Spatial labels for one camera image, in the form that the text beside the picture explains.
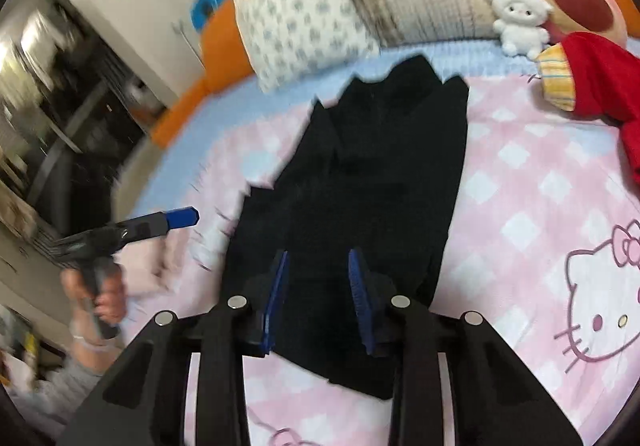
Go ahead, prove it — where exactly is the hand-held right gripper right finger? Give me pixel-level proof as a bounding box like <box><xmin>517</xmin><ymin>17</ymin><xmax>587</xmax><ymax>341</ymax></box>
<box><xmin>347</xmin><ymin>248</ymin><xmax>586</xmax><ymax>446</ymax></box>

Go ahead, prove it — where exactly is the red garment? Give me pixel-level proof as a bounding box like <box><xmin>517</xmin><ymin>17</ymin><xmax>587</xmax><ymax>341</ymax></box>
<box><xmin>535</xmin><ymin>31</ymin><xmax>640</xmax><ymax>187</ymax></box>

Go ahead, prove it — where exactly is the person's left forearm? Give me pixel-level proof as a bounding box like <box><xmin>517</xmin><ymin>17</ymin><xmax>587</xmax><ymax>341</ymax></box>
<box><xmin>30</xmin><ymin>320</ymin><xmax>122</xmax><ymax>409</ymax></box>

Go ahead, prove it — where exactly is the black jacket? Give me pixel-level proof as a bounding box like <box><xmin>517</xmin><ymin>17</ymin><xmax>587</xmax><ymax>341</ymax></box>
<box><xmin>220</xmin><ymin>53</ymin><xmax>471</xmax><ymax>401</ymax></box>

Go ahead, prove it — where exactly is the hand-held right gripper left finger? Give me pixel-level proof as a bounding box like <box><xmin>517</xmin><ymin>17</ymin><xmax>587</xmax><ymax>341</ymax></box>
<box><xmin>60</xmin><ymin>250</ymin><xmax>292</xmax><ymax>446</ymax></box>

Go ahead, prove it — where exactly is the dark shelving unit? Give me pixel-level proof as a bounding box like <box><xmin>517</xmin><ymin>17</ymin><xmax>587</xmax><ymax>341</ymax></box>
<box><xmin>0</xmin><ymin>0</ymin><xmax>171</xmax><ymax>247</ymax></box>

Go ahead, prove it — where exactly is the floral print pillow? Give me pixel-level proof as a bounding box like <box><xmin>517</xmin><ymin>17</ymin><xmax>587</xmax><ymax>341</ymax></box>
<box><xmin>231</xmin><ymin>0</ymin><xmax>383</xmax><ymax>94</ymax></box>

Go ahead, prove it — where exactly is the blue inflatable ring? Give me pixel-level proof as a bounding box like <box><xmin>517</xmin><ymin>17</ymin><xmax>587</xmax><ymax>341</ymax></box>
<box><xmin>191</xmin><ymin>0</ymin><xmax>232</xmax><ymax>33</ymax></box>

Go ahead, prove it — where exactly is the person's left hand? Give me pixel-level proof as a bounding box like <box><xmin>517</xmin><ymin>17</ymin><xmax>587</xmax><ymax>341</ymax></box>
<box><xmin>60</xmin><ymin>265</ymin><xmax>128</xmax><ymax>328</ymax></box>

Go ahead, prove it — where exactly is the pink checked printed blanket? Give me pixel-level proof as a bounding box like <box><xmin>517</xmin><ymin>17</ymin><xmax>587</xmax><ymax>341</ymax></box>
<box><xmin>120</xmin><ymin>71</ymin><xmax>640</xmax><ymax>446</ymax></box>

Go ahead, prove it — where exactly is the white sheep plush toy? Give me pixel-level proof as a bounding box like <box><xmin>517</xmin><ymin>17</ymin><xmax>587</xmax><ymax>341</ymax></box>
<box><xmin>482</xmin><ymin>0</ymin><xmax>555</xmax><ymax>59</ymax></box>

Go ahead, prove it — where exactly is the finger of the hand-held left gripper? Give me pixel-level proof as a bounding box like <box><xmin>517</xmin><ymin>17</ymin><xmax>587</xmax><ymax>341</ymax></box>
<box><xmin>115</xmin><ymin>207</ymin><xmax>201</xmax><ymax>240</ymax></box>

